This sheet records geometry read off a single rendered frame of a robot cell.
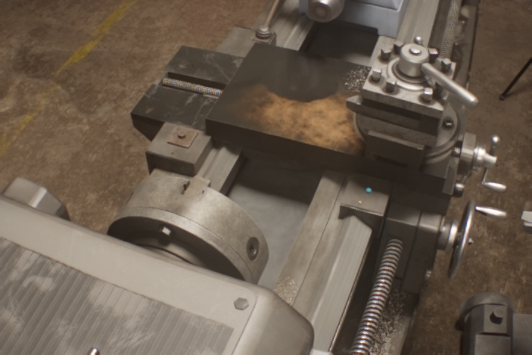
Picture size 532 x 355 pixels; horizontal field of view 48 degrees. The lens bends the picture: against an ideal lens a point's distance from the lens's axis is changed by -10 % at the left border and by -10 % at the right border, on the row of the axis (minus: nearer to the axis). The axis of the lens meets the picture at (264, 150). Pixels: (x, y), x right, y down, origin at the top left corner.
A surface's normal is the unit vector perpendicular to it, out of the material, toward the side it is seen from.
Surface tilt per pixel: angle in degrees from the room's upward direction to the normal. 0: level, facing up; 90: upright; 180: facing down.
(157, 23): 0
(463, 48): 0
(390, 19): 90
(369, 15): 90
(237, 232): 48
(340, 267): 36
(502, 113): 0
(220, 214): 31
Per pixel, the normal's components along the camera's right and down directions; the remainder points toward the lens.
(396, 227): -0.35, 0.67
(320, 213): -0.01, -0.71
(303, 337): 0.65, -0.33
